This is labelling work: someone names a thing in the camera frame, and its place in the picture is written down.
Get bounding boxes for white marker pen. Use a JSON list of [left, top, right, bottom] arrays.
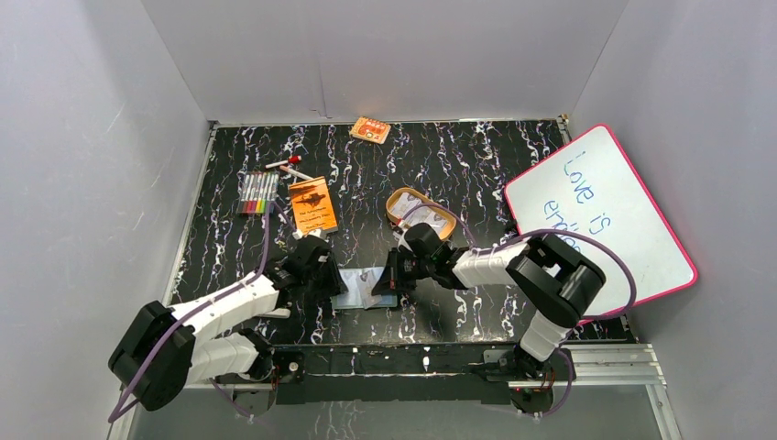
[[279, 165, 312, 181]]

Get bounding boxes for green card holder wallet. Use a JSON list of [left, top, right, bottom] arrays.
[[331, 267, 398, 310]]

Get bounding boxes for orange paperback book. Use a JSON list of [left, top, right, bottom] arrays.
[[288, 177, 339, 234]]

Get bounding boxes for small orange card box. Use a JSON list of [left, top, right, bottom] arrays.
[[349, 116, 391, 145]]

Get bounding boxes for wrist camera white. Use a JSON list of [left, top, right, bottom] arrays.
[[398, 227, 414, 249], [292, 228, 323, 240]]

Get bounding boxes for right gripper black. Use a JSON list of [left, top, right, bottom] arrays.
[[372, 247, 434, 295]]

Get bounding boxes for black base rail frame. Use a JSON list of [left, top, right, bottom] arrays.
[[130, 343, 666, 414]]

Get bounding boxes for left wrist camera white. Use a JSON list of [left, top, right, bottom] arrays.
[[292, 228, 323, 240]]

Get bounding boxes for tan oval tray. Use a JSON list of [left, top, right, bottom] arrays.
[[386, 187, 457, 239]]

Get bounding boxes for white stapler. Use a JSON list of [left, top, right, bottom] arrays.
[[264, 308, 290, 319]]

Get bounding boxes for pack of coloured markers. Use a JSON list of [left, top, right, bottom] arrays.
[[237, 171, 279, 215]]

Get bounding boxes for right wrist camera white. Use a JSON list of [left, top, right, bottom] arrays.
[[398, 227, 414, 249]]

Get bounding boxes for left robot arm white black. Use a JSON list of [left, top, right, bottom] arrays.
[[108, 235, 345, 411]]

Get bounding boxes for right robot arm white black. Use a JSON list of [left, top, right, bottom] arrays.
[[372, 223, 606, 380]]

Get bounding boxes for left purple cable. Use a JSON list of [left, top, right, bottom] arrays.
[[107, 202, 299, 424]]

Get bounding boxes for white VIP card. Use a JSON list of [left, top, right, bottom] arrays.
[[340, 269, 365, 300]]

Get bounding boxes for pink framed whiteboard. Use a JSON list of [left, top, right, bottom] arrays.
[[504, 125, 698, 303]]

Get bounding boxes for red capped marker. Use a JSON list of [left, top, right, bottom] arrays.
[[264, 155, 301, 170]]

